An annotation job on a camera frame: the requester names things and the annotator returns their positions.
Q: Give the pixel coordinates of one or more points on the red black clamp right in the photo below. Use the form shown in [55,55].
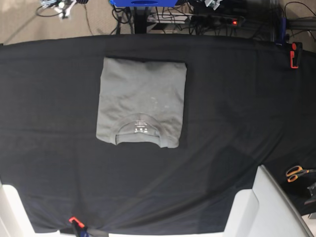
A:
[295,54]

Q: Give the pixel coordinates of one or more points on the grey T-shirt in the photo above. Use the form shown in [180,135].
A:
[141,102]

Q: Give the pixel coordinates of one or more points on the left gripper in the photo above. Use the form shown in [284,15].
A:
[214,4]

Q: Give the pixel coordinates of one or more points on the orange handled scissors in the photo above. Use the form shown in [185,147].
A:
[297,171]

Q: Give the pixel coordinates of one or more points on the white bin right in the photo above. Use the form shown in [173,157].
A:
[264,211]

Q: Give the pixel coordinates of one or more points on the black tablecloth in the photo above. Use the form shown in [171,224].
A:
[244,106]

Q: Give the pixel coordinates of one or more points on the power strip with red light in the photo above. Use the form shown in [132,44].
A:
[207,20]

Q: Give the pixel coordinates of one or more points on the blue plastic bin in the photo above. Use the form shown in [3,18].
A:
[143,3]

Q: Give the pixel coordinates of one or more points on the black table leg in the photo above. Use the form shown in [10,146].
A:
[140,16]

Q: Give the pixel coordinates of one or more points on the dark metal object right edge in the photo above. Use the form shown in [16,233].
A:
[312,191]

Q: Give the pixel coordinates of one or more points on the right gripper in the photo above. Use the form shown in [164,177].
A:
[61,8]

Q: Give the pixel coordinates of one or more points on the white bin left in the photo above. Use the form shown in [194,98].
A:
[14,221]

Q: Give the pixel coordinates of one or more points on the white bin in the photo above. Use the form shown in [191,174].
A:
[264,211]
[14,221]

